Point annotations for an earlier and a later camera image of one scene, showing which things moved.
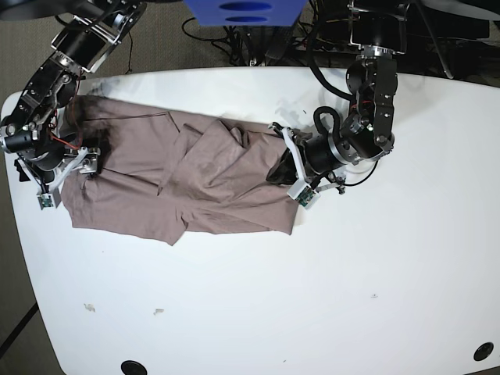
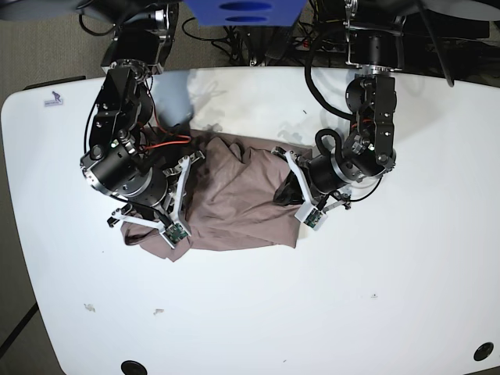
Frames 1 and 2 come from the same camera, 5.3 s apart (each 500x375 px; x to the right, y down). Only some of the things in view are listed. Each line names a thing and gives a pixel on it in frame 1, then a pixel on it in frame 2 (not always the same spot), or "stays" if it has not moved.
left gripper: (87, 159) → (158, 198)
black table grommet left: (133, 368) stays
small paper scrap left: (90, 307) stays
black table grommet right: (483, 351) stays
